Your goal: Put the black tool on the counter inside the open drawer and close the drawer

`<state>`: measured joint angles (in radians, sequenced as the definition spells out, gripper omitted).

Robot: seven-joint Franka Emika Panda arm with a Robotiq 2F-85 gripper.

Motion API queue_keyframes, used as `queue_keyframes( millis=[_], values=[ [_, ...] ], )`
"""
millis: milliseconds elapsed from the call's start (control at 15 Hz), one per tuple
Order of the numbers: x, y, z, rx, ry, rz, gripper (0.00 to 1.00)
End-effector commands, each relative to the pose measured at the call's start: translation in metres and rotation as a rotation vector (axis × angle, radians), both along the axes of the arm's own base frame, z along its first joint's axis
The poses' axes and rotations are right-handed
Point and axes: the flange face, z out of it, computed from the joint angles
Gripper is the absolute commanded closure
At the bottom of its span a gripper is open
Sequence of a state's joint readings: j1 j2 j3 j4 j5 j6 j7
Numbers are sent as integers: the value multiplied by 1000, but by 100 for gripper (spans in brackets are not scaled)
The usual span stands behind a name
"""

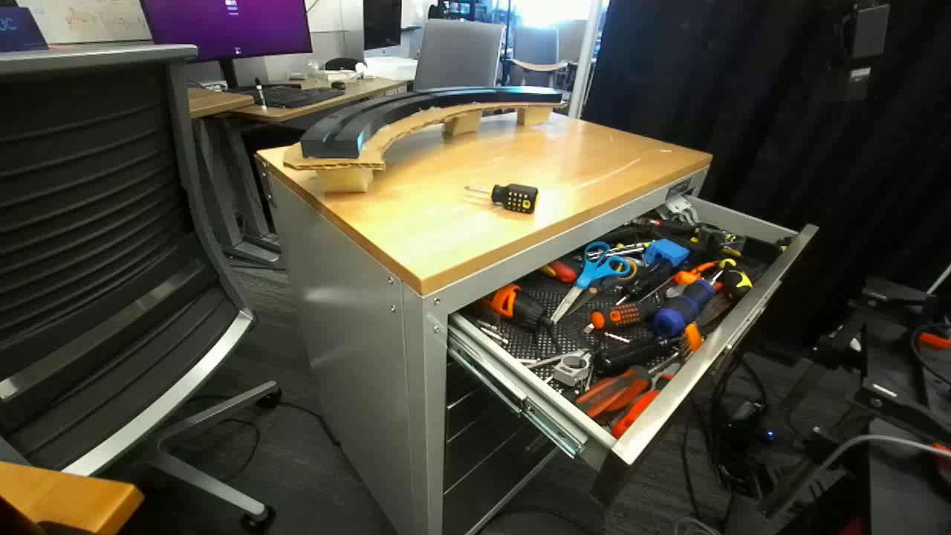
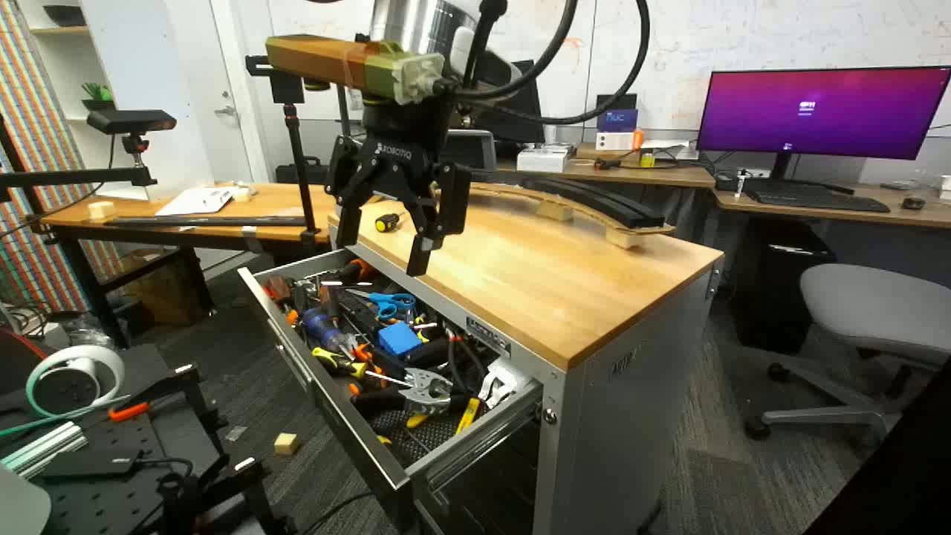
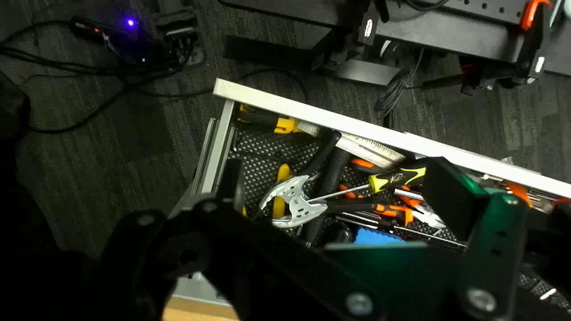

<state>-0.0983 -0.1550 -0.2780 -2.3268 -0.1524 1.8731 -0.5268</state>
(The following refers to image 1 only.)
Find black stubby screwdriver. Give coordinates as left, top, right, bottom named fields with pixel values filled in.
left=478, top=183, right=538, bottom=215

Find grey metal tool cabinet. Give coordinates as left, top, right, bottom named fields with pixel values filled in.
left=258, top=117, right=711, bottom=535

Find open grey metal drawer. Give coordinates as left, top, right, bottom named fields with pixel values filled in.
left=448, top=195, right=818, bottom=467

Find orange black screwdriver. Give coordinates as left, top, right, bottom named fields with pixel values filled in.
left=589, top=299, right=665, bottom=331

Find curved black track on wood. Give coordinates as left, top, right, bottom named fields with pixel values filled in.
left=281, top=87, right=562, bottom=194

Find grey office chair back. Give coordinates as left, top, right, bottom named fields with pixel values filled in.
left=414, top=17, right=501, bottom=88

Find black keyboard on desk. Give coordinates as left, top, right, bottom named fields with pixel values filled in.
left=240, top=87, right=345, bottom=108

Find wooden desk in background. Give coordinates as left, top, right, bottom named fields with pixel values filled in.
left=188, top=78, right=403, bottom=121

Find purple computer monitor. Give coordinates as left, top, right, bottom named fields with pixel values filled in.
left=139, top=0, right=313, bottom=59

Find black mesh office chair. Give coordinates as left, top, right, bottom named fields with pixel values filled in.
left=0, top=44, right=278, bottom=533

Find blue handled scissors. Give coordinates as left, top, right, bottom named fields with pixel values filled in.
left=549, top=240, right=632, bottom=325

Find blue handled screwdriver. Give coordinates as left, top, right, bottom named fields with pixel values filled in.
left=651, top=279, right=717, bottom=336

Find orange handled pliers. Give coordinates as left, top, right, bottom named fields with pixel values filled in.
left=577, top=368, right=659, bottom=438

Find black equipment with cables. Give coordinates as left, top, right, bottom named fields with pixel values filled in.
left=763, top=279, right=951, bottom=535

